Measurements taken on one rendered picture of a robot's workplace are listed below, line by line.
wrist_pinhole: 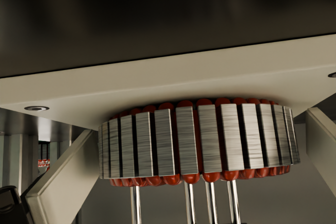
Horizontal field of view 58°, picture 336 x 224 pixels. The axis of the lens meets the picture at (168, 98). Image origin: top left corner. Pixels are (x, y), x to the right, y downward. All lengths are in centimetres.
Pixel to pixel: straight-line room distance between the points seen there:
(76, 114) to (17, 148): 17
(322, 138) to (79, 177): 13
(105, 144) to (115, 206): 31
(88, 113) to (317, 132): 12
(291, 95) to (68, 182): 12
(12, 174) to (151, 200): 20
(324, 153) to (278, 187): 27
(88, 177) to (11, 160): 15
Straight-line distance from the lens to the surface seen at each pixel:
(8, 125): 28
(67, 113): 16
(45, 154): 61
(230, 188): 32
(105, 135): 16
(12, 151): 33
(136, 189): 27
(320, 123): 17
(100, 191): 47
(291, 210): 45
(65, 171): 16
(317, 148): 18
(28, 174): 35
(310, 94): 17
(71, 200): 17
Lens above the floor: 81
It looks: 12 degrees down
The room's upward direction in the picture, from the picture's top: 176 degrees clockwise
